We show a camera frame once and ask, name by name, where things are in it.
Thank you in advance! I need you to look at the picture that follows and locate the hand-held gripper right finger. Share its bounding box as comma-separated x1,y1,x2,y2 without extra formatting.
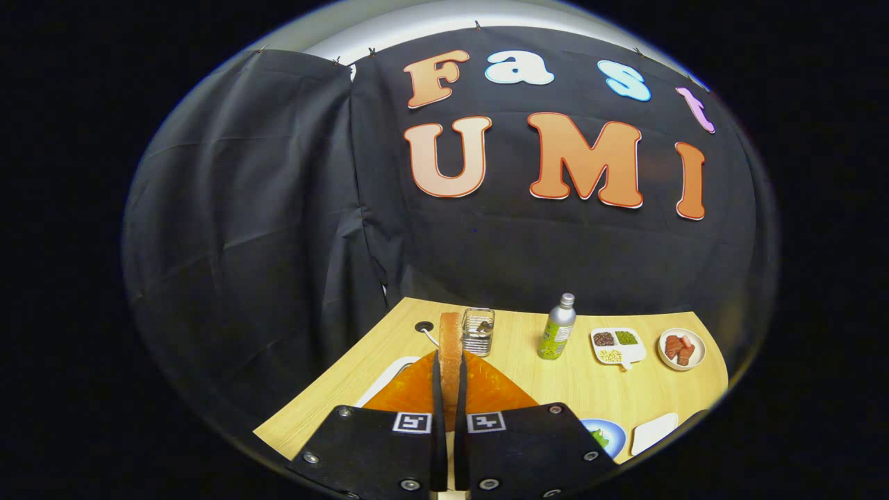
455,351,619,500

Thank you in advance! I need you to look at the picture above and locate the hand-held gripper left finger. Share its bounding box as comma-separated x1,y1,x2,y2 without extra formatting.
288,351,449,500

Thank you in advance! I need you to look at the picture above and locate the brown crust bread slice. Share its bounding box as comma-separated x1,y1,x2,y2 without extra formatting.
438,312,464,431

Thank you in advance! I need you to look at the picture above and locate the white toaster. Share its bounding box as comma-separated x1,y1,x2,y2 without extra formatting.
354,356,421,407

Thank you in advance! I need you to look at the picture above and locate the green label metal bottle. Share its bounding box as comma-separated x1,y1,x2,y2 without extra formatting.
537,292,577,360

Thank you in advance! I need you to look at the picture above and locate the blue round plate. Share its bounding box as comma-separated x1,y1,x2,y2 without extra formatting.
580,418,627,459

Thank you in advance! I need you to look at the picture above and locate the white square plate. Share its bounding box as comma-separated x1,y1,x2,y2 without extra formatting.
631,412,679,457

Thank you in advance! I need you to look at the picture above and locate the white divided dish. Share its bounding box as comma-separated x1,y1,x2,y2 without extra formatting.
590,327,647,371

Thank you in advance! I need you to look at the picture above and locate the white oval plate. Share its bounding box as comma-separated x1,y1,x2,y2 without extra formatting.
657,328,707,372

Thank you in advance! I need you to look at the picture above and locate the black backdrop cloth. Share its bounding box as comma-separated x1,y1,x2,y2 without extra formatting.
122,26,779,445

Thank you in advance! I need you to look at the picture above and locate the wire mesh utensil holder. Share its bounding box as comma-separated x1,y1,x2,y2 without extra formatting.
461,308,496,358

